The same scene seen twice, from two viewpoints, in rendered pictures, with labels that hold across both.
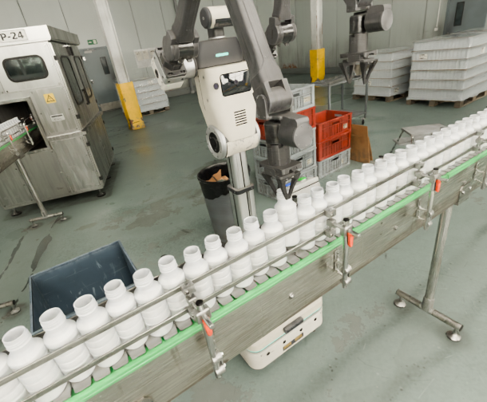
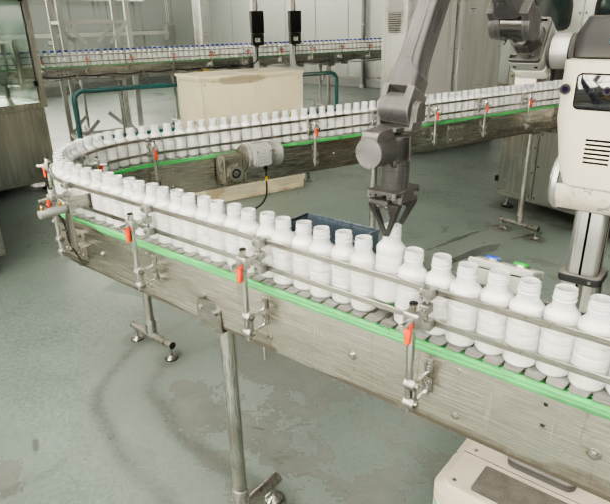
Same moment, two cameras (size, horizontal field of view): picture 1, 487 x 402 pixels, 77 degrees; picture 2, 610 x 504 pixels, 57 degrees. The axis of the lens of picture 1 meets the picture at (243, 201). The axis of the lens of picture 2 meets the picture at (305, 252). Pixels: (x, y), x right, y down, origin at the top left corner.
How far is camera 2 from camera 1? 1.08 m
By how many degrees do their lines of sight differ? 63
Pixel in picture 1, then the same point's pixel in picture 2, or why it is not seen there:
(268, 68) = (400, 70)
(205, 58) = (588, 43)
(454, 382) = not seen: outside the picture
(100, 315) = (218, 218)
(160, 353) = (231, 279)
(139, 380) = (217, 286)
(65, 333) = (201, 213)
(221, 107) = (565, 124)
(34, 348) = (189, 210)
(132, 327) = (229, 244)
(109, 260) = not seen: hidden behind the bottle
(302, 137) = (366, 154)
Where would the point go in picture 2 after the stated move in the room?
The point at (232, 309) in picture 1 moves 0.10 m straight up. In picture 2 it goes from (286, 298) to (284, 260)
